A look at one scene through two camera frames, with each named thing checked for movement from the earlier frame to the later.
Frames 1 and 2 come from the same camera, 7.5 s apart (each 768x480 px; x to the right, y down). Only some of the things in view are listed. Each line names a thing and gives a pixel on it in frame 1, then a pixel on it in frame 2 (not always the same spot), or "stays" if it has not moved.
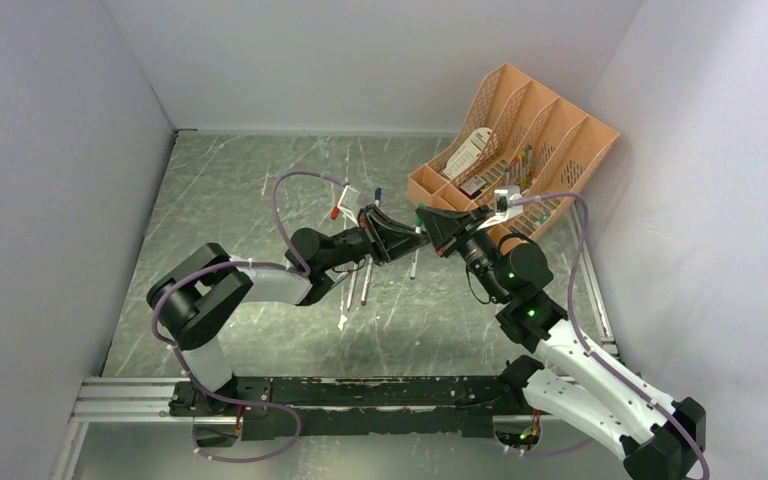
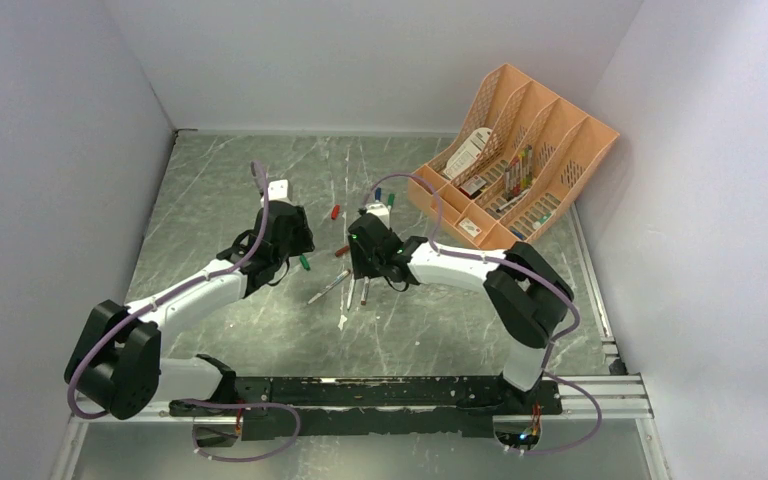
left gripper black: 388,240 -> 302,232
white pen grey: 352,286 stays
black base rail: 426,406 stays
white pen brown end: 366,283 stays
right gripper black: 449,229 -> 361,268
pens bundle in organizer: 520,171 stays
